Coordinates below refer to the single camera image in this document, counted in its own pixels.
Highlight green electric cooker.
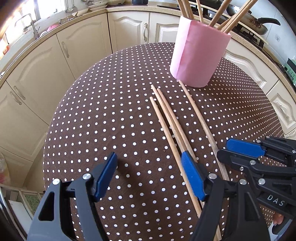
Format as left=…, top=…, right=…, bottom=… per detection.
left=284, top=58, right=296, bottom=85

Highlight wooden chopstick seven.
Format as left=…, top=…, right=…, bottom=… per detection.
left=178, top=80, right=230, bottom=181

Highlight wooden chopstick six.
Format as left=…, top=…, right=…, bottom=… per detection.
left=223, top=0, right=258, bottom=34

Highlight stacked white dishes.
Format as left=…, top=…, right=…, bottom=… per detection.
left=88, top=1, right=108, bottom=11

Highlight wooden chopstick one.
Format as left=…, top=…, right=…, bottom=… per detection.
left=177, top=0, right=187, bottom=18

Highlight black gas stove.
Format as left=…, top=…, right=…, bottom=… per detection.
left=201, top=4, right=268, bottom=48

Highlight pink paper cup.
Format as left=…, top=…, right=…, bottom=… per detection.
left=170, top=16, right=231, bottom=87

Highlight dark blue kettle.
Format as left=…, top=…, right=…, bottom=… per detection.
left=132, top=0, right=149, bottom=6

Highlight wooden chopstick five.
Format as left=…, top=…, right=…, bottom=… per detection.
left=219, top=0, right=253, bottom=32

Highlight brown polka dot tablecloth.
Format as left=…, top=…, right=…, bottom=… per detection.
left=43, top=42, right=284, bottom=240

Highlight wooden chopstick three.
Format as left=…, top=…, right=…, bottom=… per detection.
left=196, top=0, right=204, bottom=23

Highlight wooden chopstick ten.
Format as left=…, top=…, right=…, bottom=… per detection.
left=149, top=96, right=223, bottom=241

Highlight wooden chopstick eight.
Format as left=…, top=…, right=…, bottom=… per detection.
left=157, top=88, right=198, bottom=163

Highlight lower cream cabinets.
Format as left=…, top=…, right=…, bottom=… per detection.
left=1, top=10, right=295, bottom=188

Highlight chrome sink faucet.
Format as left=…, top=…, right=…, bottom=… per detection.
left=15, top=13, right=40, bottom=40

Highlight wooden chopstick two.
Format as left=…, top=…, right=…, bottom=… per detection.
left=182, top=0, right=194, bottom=20

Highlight wooden chopstick nine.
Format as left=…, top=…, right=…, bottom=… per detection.
left=151, top=84, right=185, bottom=152

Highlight steel wok black handle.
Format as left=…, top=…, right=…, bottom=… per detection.
left=226, top=4, right=281, bottom=35

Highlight red bowl in sink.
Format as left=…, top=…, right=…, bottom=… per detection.
left=47, top=24, right=59, bottom=32

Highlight person right hand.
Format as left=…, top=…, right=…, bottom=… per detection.
left=273, top=212, right=284, bottom=225

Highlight wooden chopstick four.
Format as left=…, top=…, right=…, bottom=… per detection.
left=209, top=0, right=231, bottom=27

